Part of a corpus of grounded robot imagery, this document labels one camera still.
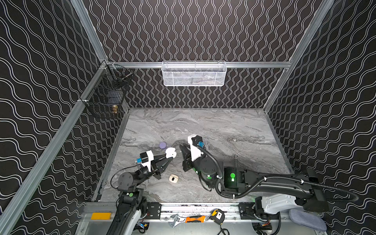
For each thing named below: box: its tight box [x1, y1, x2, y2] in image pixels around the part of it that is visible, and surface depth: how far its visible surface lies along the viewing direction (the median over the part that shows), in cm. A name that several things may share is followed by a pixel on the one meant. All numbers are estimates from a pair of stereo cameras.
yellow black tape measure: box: [209, 208, 225, 225], surface depth 73 cm
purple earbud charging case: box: [159, 141, 167, 149], surface depth 102 cm
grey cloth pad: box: [288, 208, 328, 232], surface depth 72 cm
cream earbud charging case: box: [168, 173, 180, 184], surface depth 85 cm
